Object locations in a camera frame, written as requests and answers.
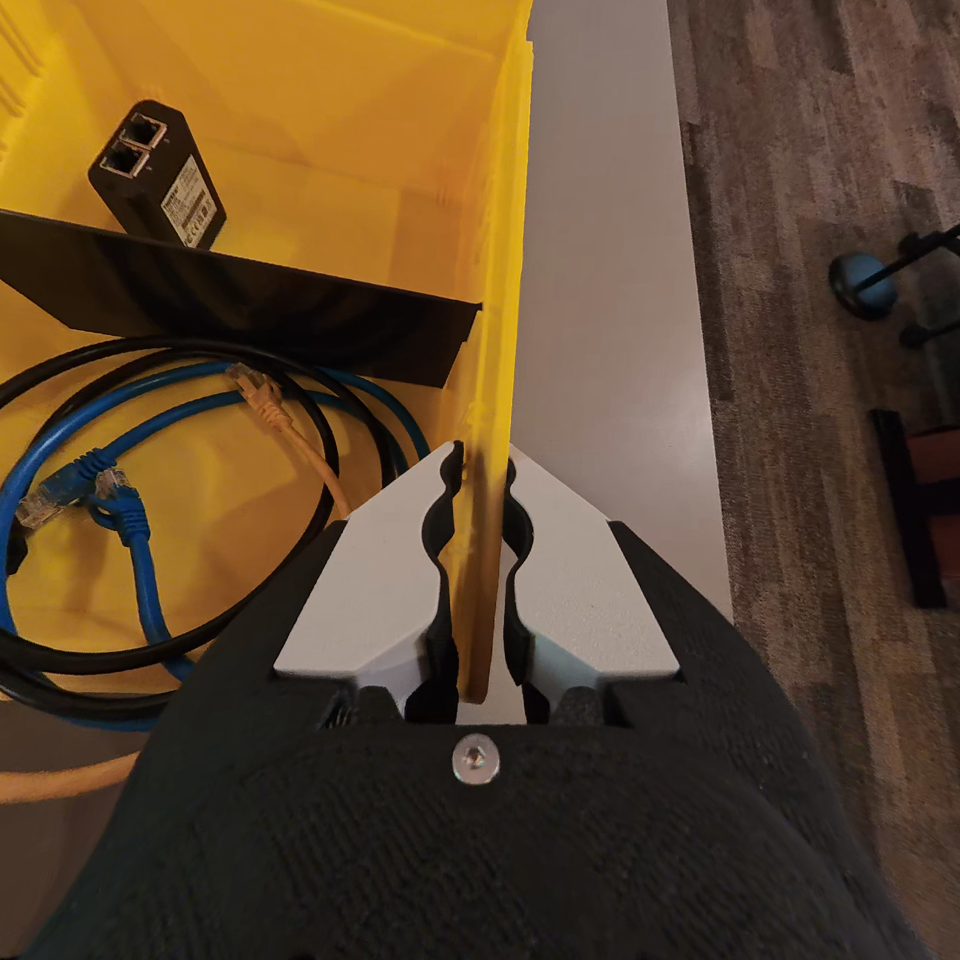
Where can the black ethernet splitter box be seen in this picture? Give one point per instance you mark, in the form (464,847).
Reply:
(161,180)

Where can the round base floor stand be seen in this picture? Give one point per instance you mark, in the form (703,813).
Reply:
(862,289)

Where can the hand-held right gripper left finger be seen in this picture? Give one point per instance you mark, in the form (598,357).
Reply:
(360,600)

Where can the black office chair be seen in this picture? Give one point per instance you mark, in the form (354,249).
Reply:
(919,334)

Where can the brown cardboard boxes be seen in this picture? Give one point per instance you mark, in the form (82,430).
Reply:
(937,487)

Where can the black bin divider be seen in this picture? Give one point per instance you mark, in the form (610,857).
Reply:
(262,315)

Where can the yellow plastic bin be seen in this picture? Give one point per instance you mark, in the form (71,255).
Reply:
(337,150)

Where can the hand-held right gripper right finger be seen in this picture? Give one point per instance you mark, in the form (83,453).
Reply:
(600,600)

